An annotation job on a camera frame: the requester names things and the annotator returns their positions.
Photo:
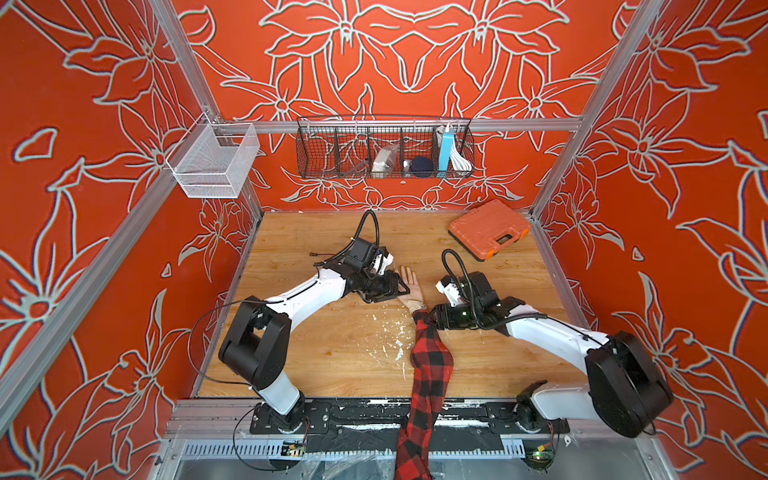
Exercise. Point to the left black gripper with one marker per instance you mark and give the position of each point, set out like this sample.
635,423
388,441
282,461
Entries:
390,289

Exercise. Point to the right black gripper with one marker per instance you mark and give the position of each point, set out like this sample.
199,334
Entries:
440,311

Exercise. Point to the red black plaid sleeve forearm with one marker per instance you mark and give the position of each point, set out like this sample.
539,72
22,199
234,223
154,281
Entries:
433,367

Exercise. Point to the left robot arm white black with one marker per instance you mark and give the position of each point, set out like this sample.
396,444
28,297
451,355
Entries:
256,344

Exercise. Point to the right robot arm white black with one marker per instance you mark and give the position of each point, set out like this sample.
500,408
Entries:
623,388

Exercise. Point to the orange plastic tool case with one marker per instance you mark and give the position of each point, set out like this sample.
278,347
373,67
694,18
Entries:
486,230

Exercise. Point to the grey white packet in basket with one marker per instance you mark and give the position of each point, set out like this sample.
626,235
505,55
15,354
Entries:
385,162

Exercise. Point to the dark blue round object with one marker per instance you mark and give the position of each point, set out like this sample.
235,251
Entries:
421,167

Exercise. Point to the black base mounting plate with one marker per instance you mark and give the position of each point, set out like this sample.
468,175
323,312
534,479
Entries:
324,415

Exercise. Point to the light blue box in basket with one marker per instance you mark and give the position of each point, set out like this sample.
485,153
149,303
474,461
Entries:
446,142

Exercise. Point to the black wire mesh basket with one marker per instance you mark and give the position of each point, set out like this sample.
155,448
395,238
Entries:
344,147

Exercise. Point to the clear plastic wall bin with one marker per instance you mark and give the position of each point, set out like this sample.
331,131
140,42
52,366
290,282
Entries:
210,164

